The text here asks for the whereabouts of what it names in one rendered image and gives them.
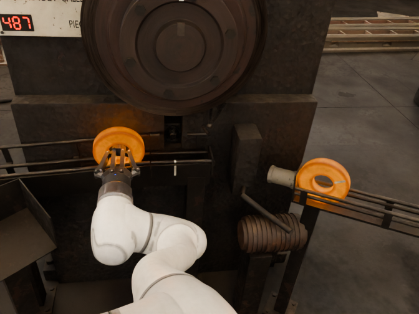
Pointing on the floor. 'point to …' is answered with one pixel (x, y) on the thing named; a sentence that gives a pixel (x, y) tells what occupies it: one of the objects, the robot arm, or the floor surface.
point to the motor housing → (262, 255)
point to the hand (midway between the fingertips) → (119, 145)
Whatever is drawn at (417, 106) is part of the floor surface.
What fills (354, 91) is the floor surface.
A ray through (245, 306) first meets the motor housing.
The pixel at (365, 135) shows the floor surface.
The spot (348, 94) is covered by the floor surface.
